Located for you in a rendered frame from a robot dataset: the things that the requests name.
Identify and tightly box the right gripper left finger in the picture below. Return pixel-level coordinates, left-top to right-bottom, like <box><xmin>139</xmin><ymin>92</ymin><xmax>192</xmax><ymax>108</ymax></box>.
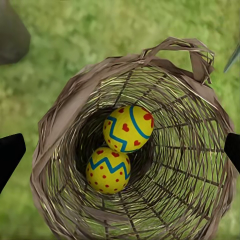
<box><xmin>0</xmin><ymin>133</ymin><xmax>26</xmax><ymax>193</ymax></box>

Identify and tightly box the wicker basket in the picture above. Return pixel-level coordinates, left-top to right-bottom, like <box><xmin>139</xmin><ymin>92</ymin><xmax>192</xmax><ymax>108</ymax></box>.
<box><xmin>29</xmin><ymin>36</ymin><xmax>239</xmax><ymax>240</ymax></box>

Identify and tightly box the easter egg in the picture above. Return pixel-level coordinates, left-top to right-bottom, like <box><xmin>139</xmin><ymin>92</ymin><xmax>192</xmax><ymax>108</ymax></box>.
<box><xmin>84</xmin><ymin>141</ymin><xmax>133</xmax><ymax>195</ymax></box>
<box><xmin>101</xmin><ymin>105</ymin><xmax>155</xmax><ymax>155</ymax></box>

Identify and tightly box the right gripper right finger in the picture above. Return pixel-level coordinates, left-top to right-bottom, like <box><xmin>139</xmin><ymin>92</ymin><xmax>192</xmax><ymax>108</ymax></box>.
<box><xmin>224</xmin><ymin>133</ymin><xmax>240</xmax><ymax>173</ymax></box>

